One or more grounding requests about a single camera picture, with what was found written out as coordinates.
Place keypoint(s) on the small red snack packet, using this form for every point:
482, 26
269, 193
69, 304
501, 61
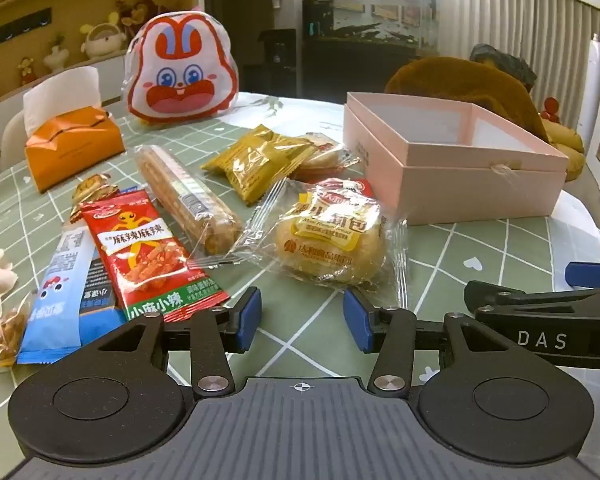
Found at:
364, 186

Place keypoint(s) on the white tower air conditioner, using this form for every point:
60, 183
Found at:
592, 85

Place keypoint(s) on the cream plush toy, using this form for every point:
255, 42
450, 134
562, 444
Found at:
102, 35

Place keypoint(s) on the long biscuit pack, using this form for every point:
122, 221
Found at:
180, 195

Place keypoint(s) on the brown fuzzy coat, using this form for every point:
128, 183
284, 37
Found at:
440, 80

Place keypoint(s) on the rabbit face bag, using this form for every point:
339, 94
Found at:
180, 70

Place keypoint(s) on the grey curtain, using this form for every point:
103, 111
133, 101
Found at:
530, 10

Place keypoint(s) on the brown lion plush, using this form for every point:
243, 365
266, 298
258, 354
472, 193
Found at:
140, 12

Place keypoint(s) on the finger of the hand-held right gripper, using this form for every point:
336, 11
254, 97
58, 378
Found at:
587, 274

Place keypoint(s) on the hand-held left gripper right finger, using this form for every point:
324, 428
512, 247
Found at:
357, 321

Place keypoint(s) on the black cabinet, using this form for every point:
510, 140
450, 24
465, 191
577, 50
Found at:
340, 70

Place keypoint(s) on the light blue snack packet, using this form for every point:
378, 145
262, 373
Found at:
55, 305

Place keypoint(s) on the dark grey cloth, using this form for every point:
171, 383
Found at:
505, 67

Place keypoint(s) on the dark blue panel snack packet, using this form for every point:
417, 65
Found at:
97, 300

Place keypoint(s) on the small orange figurine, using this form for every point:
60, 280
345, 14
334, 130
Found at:
25, 67

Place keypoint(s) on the black water dispenser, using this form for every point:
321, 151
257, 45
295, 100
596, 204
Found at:
275, 60

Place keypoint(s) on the small red toy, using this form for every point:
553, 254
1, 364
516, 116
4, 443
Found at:
550, 107

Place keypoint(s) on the white tissue sheet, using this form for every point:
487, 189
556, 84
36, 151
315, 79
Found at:
60, 95

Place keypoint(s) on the glass fish tank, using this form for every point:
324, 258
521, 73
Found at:
380, 15

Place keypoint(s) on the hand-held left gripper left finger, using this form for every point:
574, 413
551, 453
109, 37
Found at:
250, 312

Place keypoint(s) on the round bread packet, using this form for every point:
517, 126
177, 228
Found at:
325, 245

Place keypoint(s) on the small white figurine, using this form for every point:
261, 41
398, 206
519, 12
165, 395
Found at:
55, 55

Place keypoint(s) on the bread clear packet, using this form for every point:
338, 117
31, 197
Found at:
325, 157

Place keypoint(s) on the red spicy snack packet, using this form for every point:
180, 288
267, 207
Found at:
140, 260

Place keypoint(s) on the peanut clear packet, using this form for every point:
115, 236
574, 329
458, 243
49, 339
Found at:
10, 332

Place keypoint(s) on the white dining chair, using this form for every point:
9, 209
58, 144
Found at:
12, 140

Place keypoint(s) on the yellow snack packet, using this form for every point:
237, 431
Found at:
237, 150
267, 175

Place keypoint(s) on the pink cardboard box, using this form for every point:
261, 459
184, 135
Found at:
480, 192

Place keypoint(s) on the gold wrapped candy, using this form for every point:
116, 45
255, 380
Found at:
92, 190

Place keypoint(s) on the orange tissue box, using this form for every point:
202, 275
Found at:
75, 155

